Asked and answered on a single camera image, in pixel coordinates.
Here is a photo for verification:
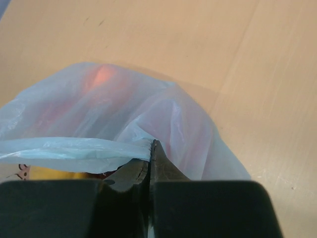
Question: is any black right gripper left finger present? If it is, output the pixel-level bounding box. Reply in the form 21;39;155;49
0;159;150;238

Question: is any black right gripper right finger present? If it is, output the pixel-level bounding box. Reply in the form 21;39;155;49
150;140;283;238

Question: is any blue printed plastic bag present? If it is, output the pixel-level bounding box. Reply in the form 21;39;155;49
0;62;251;180

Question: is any red round fruit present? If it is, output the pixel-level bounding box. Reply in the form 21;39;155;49
82;64;117;93

